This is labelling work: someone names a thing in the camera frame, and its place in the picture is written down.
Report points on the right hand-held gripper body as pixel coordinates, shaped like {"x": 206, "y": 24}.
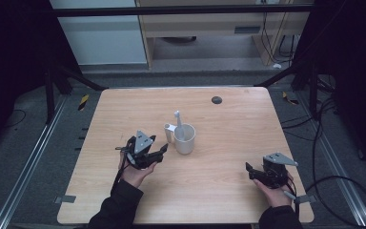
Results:
{"x": 274, "y": 175}

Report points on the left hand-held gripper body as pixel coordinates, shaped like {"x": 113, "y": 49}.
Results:
{"x": 141, "y": 156}

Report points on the white electric toothbrush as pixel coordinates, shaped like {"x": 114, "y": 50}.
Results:
{"x": 179, "y": 125}

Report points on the person's left hand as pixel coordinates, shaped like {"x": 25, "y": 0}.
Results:
{"x": 133, "y": 175}

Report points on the person's right hand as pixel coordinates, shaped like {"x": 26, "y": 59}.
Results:
{"x": 278, "y": 196}

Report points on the grey tape strip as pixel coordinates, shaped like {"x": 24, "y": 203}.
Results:
{"x": 308, "y": 199}
{"x": 66, "y": 199}

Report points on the dark round table grommet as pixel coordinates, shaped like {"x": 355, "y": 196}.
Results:
{"x": 216, "y": 100}

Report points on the yellow black striped tape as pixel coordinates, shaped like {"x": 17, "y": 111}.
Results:
{"x": 83, "y": 102}
{"x": 289, "y": 100}

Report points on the small white floor object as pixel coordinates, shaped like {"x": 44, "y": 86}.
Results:
{"x": 277, "y": 66}

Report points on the white cabinet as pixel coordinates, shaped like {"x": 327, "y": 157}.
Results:
{"x": 101, "y": 41}

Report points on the light wooden desk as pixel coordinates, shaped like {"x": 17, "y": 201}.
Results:
{"x": 203, "y": 25}

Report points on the dark curtain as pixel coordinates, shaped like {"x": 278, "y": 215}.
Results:
{"x": 9, "y": 47}
{"x": 352, "y": 63}

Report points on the aluminium floor rail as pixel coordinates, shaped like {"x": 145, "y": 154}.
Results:
{"x": 340, "y": 171}
{"x": 28, "y": 159}

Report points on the black metal frame stand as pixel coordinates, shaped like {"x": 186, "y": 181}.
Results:
{"x": 49, "y": 95}
{"x": 313, "y": 92}

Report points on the black horizontal frame bar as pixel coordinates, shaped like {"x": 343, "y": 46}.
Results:
{"x": 171, "y": 11}

